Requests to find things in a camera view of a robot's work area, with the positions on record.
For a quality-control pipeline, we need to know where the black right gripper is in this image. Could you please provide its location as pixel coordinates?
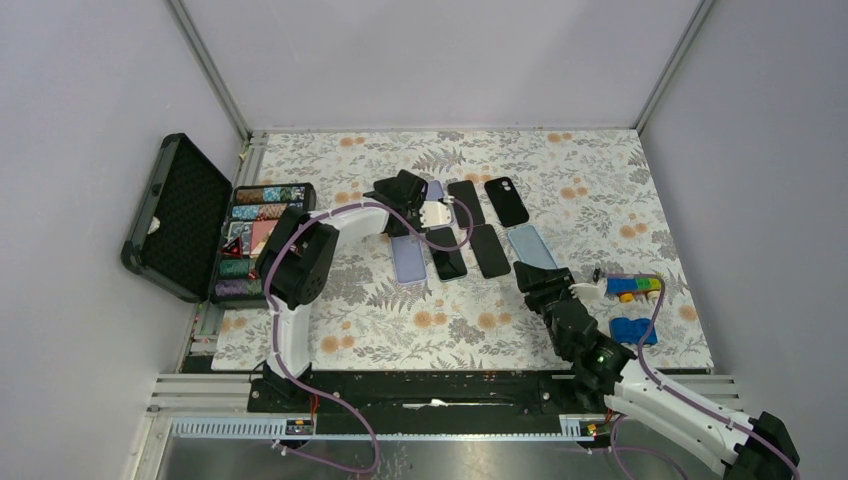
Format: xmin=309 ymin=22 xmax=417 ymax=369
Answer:
xmin=513 ymin=260 xmax=579 ymax=357

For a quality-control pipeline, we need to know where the lilac phone case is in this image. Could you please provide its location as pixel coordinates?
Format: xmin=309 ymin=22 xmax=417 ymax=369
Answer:
xmin=425 ymin=180 xmax=445 ymax=201

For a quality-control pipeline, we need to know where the light blue phone case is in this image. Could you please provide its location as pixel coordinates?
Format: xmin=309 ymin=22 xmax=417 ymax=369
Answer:
xmin=507 ymin=224 xmax=558 ymax=270

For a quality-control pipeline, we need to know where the black phone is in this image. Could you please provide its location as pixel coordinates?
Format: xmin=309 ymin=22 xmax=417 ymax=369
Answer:
xmin=447 ymin=180 xmax=486 ymax=229

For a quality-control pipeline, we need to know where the white phone case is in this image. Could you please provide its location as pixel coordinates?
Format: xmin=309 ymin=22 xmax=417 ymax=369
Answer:
xmin=390 ymin=236 xmax=427 ymax=285

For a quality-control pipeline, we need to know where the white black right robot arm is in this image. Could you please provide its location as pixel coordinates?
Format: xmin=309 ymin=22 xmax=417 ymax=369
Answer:
xmin=513 ymin=261 xmax=800 ymax=479

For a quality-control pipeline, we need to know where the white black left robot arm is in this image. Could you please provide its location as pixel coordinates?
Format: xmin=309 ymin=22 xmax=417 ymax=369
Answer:
xmin=257 ymin=170 xmax=428 ymax=411

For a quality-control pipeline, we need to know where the black poker chip case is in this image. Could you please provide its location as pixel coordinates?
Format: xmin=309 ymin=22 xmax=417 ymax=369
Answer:
xmin=120 ymin=133 xmax=317 ymax=309

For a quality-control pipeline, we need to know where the floral table mat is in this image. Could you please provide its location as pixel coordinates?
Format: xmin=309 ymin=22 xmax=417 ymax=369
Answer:
xmin=211 ymin=129 xmax=713 ymax=372

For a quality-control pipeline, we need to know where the multicolour toy block car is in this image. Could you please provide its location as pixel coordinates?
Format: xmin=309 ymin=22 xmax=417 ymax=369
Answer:
xmin=606 ymin=276 xmax=662 ymax=303

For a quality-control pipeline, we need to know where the blue toy block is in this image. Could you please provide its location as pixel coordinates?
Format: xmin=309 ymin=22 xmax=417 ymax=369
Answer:
xmin=608 ymin=317 xmax=658 ymax=346

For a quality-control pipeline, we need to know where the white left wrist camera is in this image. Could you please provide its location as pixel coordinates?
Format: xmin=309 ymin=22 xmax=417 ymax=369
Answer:
xmin=419 ymin=200 xmax=456 ymax=229

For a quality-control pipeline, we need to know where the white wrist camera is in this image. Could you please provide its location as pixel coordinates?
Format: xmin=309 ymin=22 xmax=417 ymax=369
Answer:
xmin=569 ymin=268 xmax=607 ymax=301
xmin=419 ymin=200 xmax=456 ymax=229

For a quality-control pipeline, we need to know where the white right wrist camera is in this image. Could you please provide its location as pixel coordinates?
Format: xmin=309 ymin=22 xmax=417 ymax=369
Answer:
xmin=569 ymin=268 xmax=607 ymax=301

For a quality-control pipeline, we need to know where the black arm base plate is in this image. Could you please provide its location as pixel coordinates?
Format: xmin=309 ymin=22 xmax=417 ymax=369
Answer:
xmin=247 ymin=368 xmax=641 ymax=439

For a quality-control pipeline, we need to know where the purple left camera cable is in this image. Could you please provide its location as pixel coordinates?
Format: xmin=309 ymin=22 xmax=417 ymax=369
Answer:
xmin=261 ymin=196 xmax=477 ymax=476

